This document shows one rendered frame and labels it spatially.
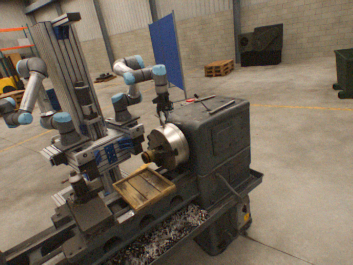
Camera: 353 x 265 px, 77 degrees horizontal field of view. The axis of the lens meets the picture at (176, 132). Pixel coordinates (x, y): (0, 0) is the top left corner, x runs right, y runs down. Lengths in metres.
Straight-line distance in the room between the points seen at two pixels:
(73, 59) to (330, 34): 10.09
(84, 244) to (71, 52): 1.41
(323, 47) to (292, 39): 1.22
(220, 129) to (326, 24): 9.74
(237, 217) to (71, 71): 1.82
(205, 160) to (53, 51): 1.39
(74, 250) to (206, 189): 0.91
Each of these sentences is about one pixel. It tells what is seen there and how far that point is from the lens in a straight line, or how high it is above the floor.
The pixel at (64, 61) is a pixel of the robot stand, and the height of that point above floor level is 1.74.
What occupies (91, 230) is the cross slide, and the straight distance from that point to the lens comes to 1.33.
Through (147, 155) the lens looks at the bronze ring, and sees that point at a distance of 1.48.
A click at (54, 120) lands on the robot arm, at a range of 1.89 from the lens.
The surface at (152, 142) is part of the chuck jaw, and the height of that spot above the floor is 1.15.
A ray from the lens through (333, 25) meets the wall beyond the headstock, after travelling 11.06.
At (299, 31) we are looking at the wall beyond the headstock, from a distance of 11.20.
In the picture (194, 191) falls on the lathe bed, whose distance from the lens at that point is 1.69.
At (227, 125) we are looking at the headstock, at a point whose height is 1.14.
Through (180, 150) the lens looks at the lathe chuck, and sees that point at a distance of 1.46.
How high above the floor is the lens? 1.80
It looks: 24 degrees down
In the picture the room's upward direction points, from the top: 10 degrees counter-clockwise
